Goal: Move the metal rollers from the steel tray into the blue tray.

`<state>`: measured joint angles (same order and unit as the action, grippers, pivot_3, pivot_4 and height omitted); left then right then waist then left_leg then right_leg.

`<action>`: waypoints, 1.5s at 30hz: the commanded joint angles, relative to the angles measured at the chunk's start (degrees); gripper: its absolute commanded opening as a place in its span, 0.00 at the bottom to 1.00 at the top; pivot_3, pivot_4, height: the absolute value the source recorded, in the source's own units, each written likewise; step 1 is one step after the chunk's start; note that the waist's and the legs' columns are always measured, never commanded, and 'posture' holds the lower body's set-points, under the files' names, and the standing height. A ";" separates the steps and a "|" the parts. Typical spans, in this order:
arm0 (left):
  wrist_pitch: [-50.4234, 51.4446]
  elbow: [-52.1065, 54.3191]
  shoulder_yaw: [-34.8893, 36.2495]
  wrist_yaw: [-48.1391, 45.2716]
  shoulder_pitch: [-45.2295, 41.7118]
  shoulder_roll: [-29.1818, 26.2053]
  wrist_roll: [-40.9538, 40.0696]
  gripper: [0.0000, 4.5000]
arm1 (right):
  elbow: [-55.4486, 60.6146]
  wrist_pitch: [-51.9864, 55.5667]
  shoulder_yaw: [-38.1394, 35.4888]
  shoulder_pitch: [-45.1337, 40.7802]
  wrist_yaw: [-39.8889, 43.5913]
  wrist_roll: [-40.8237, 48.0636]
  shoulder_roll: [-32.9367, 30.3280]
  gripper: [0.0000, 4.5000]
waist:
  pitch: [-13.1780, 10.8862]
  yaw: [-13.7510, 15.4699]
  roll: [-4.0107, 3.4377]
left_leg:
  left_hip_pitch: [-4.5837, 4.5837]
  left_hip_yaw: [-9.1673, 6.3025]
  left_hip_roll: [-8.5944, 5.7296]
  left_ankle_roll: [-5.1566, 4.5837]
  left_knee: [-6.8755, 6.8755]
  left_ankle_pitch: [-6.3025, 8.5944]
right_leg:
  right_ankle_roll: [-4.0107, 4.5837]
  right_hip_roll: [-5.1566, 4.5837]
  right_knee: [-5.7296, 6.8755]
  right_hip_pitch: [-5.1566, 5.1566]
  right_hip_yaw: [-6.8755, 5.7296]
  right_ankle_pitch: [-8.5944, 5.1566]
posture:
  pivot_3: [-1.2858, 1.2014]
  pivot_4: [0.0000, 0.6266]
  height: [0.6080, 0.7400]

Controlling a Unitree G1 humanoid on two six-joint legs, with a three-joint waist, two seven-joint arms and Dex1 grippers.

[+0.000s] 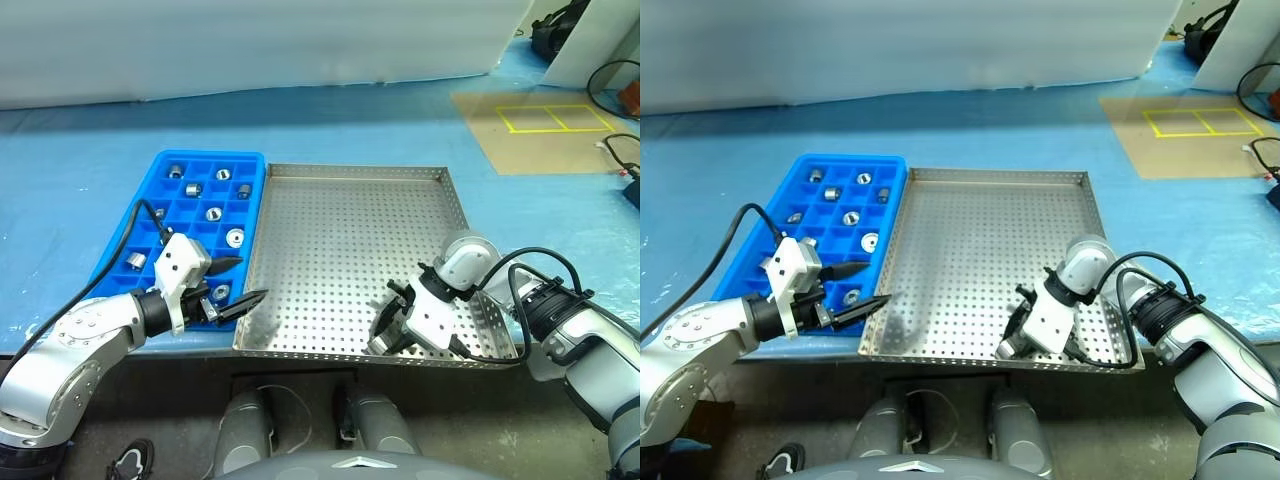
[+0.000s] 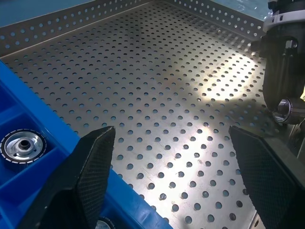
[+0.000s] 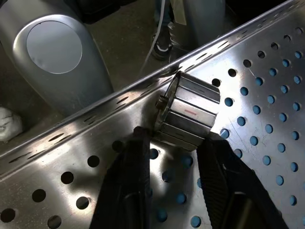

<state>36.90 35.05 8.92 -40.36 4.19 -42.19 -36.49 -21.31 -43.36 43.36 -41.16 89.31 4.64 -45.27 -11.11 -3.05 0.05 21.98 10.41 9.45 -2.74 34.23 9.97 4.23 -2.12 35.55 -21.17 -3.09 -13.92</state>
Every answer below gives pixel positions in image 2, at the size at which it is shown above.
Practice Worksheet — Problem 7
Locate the blue compartment tray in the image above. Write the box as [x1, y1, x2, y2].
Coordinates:
[0, 59, 173, 229]

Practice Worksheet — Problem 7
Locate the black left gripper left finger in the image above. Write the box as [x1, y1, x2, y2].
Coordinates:
[22, 125, 117, 229]

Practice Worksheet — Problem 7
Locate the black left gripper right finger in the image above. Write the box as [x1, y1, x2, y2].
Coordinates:
[228, 125, 305, 229]

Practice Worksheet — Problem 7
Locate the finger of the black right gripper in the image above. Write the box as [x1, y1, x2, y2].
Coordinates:
[288, 118, 305, 158]
[262, 54, 305, 120]

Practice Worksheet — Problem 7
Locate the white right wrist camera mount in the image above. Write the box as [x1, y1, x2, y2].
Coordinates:
[262, 13, 295, 32]

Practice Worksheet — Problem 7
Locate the perforated steel tray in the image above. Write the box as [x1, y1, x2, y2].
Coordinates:
[0, 0, 280, 229]

